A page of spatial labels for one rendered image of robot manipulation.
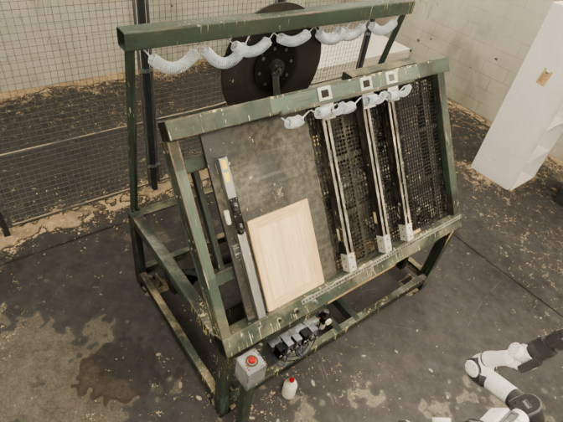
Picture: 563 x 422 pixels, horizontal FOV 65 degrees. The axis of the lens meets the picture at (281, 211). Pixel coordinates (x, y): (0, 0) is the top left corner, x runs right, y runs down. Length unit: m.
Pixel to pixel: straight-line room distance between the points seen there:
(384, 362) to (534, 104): 3.43
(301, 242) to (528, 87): 3.77
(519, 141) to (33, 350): 5.31
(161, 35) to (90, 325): 2.26
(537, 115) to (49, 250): 5.19
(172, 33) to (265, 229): 1.16
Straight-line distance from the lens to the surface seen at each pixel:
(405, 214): 3.26
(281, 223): 2.61
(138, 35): 2.45
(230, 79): 2.90
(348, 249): 2.90
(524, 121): 5.87
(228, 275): 2.54
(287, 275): 2.70
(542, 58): 5.70
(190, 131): 2.22
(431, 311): 4.23
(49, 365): 3.68
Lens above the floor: 3.06
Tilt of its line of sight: 41 degrees down
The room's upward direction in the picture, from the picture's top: 10 degrees clockwise
